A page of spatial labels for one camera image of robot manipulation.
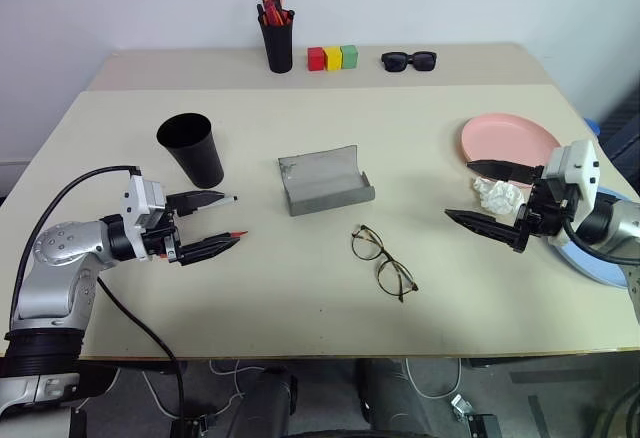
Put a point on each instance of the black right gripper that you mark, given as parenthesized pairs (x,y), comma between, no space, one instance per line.
(547,208)

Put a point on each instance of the tortoiseshell round eyeglasses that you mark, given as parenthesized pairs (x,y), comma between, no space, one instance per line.
(358,252)

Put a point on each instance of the black sunglasses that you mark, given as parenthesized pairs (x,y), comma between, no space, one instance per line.
(397,62)

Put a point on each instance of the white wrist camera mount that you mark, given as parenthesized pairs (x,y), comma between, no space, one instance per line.
(137,198)
(575,163)

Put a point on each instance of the black pen holder cup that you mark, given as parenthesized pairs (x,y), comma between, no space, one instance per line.
(277,48)

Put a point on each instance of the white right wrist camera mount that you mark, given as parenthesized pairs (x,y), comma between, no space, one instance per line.
(575,163)

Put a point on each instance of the blue bin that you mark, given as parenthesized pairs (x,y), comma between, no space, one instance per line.
(592,125)

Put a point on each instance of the red wooden block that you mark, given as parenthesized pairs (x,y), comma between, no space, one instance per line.
(316,60)

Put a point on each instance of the green wooden block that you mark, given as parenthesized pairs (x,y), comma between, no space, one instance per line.
(349,56)

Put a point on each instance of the pink plate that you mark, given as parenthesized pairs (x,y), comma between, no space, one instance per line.
(505,138)

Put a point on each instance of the white power plug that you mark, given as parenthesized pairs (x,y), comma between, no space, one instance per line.
(460,405)

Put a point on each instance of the black pen red tip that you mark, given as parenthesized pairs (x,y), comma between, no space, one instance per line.
(242,233)

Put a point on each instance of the blue plate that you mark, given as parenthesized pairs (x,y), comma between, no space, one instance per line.
(590,265)

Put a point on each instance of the yellow wooden block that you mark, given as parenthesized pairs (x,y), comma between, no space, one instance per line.
(333,58)

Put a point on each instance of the empty black cup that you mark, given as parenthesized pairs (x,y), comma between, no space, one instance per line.
(197,158)

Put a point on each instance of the red pen in holder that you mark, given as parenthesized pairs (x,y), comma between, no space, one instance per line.
(274,14)

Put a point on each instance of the black pen white tip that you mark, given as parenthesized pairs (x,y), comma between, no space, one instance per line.
(230,200)

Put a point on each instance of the crumpled white paper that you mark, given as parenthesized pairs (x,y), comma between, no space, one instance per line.
(497,198)

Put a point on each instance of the black object beside table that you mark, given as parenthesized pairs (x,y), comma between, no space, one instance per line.
(622,128)

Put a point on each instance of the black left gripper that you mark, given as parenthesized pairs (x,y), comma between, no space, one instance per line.
(162,243)

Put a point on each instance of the dark rounded shape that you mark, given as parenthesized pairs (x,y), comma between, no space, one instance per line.
(270,403)

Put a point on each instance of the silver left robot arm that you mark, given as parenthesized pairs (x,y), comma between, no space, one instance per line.
(55,268)

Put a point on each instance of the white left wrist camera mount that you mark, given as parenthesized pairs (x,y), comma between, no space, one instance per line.
(137,198)

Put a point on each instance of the grey glasses case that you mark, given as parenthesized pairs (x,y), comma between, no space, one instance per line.
(320,178)

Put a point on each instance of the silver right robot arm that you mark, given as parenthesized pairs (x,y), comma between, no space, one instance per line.
(620,223)

